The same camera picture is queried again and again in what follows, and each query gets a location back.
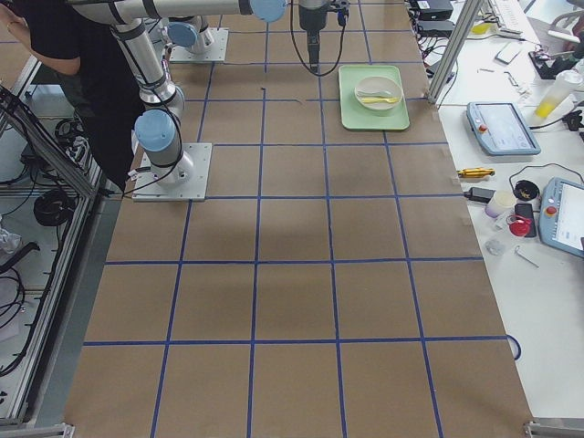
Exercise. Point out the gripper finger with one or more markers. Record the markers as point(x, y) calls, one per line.
point(310, 48)
point(316, 50)

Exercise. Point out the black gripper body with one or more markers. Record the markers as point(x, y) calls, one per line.
point(310, 21)

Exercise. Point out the white round plate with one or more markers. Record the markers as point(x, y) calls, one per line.
point(378, 86)

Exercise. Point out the yellow plastic fork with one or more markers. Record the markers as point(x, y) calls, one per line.
point(380, 99)

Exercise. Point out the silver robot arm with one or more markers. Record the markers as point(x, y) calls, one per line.
point(123, 12)
point(157, 130)

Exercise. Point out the light green tray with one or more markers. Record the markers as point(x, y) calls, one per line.
point(354, 116)

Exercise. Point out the far teach pendant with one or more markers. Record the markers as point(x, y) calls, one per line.
point(500, 129)

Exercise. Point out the teach pendant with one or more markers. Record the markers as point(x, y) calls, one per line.
point(500, 129)
point(560, 222)

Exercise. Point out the person in black shirt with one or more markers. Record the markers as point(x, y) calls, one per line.
point(92, 72)

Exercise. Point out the black power adapter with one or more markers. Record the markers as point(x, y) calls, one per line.
point(479, 194)

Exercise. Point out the white round container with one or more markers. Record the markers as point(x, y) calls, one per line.
point(501, 202)

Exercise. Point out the plastic bottle yellow liquid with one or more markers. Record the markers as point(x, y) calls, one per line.
point(565, 83)

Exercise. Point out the near teach pendant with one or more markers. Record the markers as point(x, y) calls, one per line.
point(560, 222)

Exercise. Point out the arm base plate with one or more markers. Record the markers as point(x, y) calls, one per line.
point(189, 46)
point(186, 181)

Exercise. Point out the aluminium frame post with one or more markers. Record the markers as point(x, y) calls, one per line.
point(463, 25)

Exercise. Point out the yellow handled tool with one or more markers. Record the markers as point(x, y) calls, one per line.
point(475, 173)

